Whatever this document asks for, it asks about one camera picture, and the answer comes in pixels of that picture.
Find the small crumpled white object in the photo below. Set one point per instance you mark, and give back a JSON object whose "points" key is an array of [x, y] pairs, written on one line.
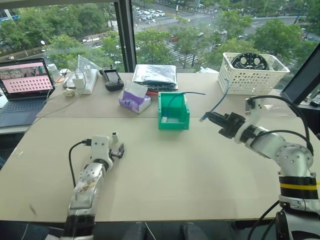
{"points": [[69, 92]]}

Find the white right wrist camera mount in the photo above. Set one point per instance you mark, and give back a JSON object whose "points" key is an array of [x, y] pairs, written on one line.
{"points": [[255, 112]]}

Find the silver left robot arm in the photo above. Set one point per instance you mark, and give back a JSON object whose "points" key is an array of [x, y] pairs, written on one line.
{"points": [[86, 185]]}

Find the green plastic bin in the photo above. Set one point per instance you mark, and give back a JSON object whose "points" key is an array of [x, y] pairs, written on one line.
{"points": [[185, 117]]}

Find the round black device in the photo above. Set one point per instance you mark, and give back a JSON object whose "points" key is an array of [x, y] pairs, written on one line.
{"points": [[250, 61]]}

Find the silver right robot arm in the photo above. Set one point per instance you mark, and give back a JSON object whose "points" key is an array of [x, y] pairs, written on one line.
{"points": [[287, 155]]}

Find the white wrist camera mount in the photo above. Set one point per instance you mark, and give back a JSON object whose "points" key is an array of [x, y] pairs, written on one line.
{"points": [[255, 112], [99, 148]]}

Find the clear plastic bag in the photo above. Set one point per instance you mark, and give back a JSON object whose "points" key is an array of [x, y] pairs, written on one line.
{"points": [[85, 62]]}

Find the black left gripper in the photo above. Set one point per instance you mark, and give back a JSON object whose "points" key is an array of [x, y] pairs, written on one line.
{"points": [[114, 153]]}

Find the purple tissue pack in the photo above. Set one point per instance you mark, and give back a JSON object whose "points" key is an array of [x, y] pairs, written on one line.
{"points": [[133, 100]]}

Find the white power strip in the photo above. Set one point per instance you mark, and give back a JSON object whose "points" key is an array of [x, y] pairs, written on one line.
{"points": [[90, 82]]}

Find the dark window frame pillar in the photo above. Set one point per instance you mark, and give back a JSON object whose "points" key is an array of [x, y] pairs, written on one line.
{"points": [[125, 35]]}

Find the silver antistatic bag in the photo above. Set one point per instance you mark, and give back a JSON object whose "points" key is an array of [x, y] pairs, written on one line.
{"points": [[155, 75]]}

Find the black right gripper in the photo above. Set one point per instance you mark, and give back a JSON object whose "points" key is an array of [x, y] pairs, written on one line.
{"points": [[232, 123]]}

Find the black handheld remote controller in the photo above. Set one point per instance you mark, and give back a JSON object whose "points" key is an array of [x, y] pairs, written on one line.
{"points": [[112, 78]]}

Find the white power adapter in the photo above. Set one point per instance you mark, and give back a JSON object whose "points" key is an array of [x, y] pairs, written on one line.
{"points": [[79, 82]]}

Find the open grey laptop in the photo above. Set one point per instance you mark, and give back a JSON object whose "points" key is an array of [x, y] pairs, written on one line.
{"points": [[22, 90]]}

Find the white perforated plastic basket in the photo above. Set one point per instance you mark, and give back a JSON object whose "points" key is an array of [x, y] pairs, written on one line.
{"points": [[250, 80]]}

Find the small white coupler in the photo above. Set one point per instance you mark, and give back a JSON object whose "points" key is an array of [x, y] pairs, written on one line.
{"points": [[114, 137]]}

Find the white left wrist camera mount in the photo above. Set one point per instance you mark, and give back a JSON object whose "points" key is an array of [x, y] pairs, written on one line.
{"points": [[99, 148]]}

